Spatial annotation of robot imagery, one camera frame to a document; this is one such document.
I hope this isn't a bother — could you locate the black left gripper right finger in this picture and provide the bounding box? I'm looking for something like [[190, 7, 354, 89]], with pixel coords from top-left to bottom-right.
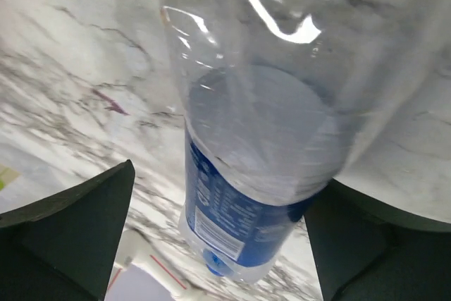
[[304, 180, 450, 300]]

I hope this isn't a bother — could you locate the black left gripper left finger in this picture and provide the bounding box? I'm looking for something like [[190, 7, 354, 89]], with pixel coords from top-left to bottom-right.
[[1, 160, 135, 301]]

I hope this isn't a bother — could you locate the white PVC pipe frame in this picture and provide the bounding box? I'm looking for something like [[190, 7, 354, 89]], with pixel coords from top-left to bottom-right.
[[106, 229, 194, 300]]

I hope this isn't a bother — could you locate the clear bottle blue label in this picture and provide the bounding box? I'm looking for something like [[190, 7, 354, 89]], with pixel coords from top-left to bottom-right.
[[158, 0, 451, 284]]

